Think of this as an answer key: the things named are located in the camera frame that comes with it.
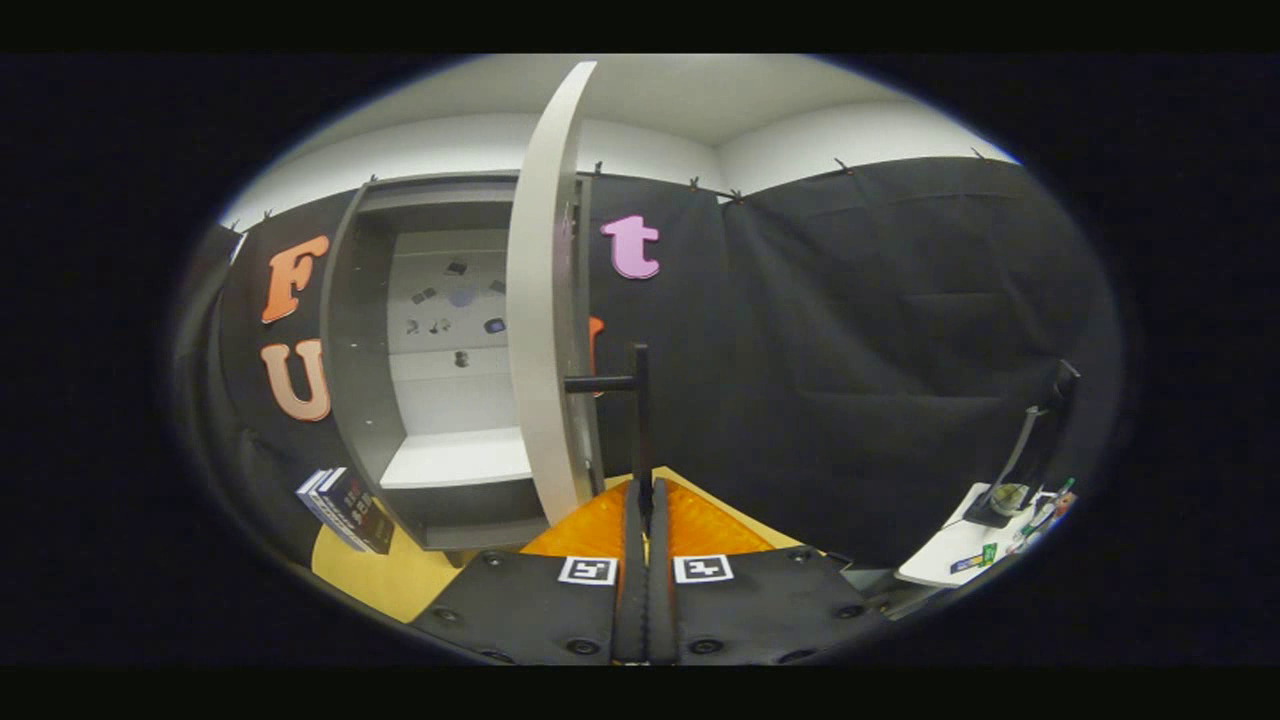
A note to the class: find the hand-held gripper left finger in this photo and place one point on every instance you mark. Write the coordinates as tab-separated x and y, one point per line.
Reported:
632	600

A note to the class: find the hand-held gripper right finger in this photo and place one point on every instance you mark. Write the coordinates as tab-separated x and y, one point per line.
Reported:
662	600

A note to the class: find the light grey cabinet door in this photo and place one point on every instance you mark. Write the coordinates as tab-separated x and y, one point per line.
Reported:
540	300

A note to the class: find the white cabinet shelf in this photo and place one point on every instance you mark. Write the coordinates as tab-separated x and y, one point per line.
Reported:
460	460

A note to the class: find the white side table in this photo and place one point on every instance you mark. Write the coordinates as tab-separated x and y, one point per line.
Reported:
940	560

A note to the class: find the dark navy book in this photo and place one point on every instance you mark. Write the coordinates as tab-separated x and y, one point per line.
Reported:
360	510

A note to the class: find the black backdrop cloth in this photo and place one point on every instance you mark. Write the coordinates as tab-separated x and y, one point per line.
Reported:
850	350

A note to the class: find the blue white book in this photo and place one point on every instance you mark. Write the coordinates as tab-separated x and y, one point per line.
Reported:
318	498

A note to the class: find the dark grey cabinet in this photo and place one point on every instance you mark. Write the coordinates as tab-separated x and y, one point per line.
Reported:
360	380

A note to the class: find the pale tape roll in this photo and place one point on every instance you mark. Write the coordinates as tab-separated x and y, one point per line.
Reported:
1008	497

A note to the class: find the black desk stand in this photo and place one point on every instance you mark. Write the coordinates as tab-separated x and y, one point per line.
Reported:
1025	440

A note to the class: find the green pen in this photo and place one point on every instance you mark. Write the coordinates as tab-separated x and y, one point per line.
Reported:
1060	491

